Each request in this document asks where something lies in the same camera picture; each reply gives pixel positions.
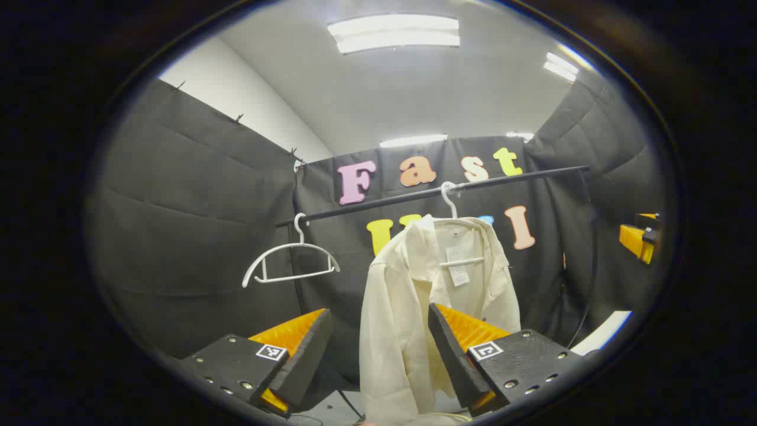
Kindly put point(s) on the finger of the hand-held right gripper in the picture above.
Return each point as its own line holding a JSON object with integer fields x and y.
{"x": 636, "y": 242}
{"x": 649, "y": 234}

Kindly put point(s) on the large ceiling light panel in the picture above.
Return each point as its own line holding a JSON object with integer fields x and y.
{"x": 393, "y": 34}

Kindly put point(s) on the black backdrop cloth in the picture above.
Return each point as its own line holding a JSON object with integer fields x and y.
{"x": 195, "y": 236}

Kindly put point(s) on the cream button shirt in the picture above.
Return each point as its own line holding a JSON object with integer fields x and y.
{"x": 390, "y": 307}

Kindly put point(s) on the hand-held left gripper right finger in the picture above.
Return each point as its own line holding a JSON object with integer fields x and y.
{"x": 452, "y": 361}

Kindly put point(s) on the white panel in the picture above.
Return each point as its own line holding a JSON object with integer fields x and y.
{"x": 603, "y": 332}

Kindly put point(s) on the white plastic hanger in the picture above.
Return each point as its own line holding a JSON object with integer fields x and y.
{"x": 452, "y": 207}
{"x": 301, "y": 236}

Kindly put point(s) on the black clothes rail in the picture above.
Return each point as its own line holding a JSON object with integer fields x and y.
{"x": 384, "y": 205}

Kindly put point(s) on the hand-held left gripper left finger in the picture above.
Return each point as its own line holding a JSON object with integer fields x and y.
{"x": 307, "y": 361}

